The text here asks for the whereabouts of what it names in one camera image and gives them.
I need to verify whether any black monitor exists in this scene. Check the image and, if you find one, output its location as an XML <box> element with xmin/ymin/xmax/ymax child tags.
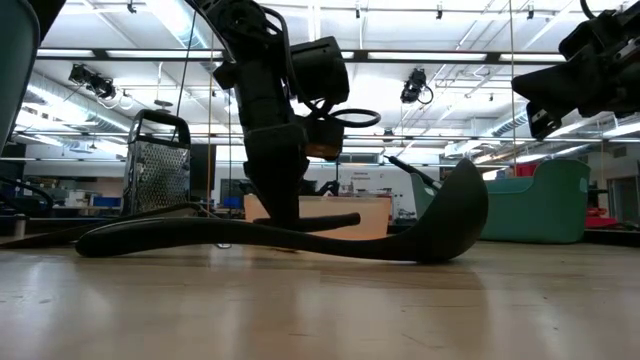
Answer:
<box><xmin>219</xmin><ymin>178</ymin><xmax>251</xmax><ymax>202</ymax></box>

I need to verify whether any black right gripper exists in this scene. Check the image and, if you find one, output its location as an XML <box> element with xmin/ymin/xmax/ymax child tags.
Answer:
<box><xmin>511</xmin><ymin>39</ymin><xmax>640</xmax><ymax>142</ymax></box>

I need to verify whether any black ceiling camera with cable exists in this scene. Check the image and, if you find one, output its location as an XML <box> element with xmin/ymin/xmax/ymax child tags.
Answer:
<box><xmin>399</xmin><ymin>68</ymin><xmax>435</xmax><ymax>105</ymax></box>

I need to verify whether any teal plastic bin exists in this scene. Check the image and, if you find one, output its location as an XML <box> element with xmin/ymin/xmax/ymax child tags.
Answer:
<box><xmin>409</xmin><ymin>158</ymin><xmax>591</xmax><ymax>245</ymax></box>
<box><xmin>0</xmin><ymin>0</ymin><xmax>40</xmax><ymax>151</ymax></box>

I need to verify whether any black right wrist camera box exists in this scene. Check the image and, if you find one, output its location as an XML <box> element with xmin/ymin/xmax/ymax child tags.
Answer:
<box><xmin>558</xmin><ymin>7</ymin><xmax>632</xmax><ymax>64</ymax></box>

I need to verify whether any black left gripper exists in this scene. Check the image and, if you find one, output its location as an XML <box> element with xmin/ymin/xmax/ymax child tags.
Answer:
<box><xmin>234</xmin><ymin>47</ymin><xmax>347</xmax><ymax>227</ymax></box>

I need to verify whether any black plastic ladle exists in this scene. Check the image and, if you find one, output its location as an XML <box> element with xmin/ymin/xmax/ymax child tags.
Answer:
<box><xmin>74</xmin><ymin>158</ymin><xmax>490</xmax><ymax>265</ymax></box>

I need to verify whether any black hanging cable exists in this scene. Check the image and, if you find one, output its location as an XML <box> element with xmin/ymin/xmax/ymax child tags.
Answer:
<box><xmin>173</xmin><ymin>9</ymin><xmax>199</xmax><ymax>142</ymax></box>

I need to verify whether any black plastic spatula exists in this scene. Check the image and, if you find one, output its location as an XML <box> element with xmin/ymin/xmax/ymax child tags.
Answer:
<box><xmin>0</xmin><ymin>201</ymin><xmax>362</xmax><ymax>250</ymax></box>

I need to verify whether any steel box grater black handle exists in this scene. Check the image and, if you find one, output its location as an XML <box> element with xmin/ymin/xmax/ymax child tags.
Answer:
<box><xmin>121</xmin><ymin>108</ymin><xmax>193</xmax><ymax>216</ymax></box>

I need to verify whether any silver ventilation duct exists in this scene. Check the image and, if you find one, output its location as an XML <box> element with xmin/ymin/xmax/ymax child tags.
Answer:
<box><xmin>492</xmin><ymin>110</ymin><xmax>531</xmax><ymax>137</ymax></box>
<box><xmin>147</xmin><ymin>0</ymin><xmax>221</xmax><ymax>61</ymax></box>
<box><xmin>19</xmin><ymin>69</ymin><xmax>132</xmax><ymax>134</ymax></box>

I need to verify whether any thin black hanging cord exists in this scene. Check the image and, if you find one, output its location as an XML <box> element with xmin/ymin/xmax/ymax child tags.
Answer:
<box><xmin>227</xmin><ymin>62</ymin><xmax>235</xmax><ymax>217</ymax></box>

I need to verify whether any black ceiling spotlight cluster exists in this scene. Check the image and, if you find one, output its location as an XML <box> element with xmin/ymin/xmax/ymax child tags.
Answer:
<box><xmin>68</xmin><ymin>63</ymin><xmax>118</xmax><ymax>100</ymax></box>

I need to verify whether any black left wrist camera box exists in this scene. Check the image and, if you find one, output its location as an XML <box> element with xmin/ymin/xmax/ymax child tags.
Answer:
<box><xmin>288</xmin><ymin>35</ymin><xmax>351</xmax><ymax>107</ymax></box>

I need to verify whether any red storage bin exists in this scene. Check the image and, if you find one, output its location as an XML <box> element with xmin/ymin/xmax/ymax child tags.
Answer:
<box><xmin>583</xmin><ymin>207</ymin><xmax>620</xmax><ymax>230</ymax></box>

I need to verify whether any black overhead bar with lights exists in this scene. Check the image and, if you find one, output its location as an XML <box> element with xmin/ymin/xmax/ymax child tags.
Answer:
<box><xmin>33</xmin><ymin>47</ymin><xmax>569</xmax><ymax>65</ymax></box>

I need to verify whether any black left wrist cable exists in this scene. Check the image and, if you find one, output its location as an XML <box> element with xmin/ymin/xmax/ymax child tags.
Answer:
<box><xmin>327</xmin><ymin>108</ymin><xmax>382</xmax><ymax>129</ymax></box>

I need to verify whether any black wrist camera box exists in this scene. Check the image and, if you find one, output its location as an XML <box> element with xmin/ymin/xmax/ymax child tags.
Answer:
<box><xmin>288</xmin><ymin>35</ymin><xmax>351</xmax><ymax>107</ymax></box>
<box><xmin>558</xmin><ymin>7</ymin><xmax>632</xmax><ymax>64</ymax></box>

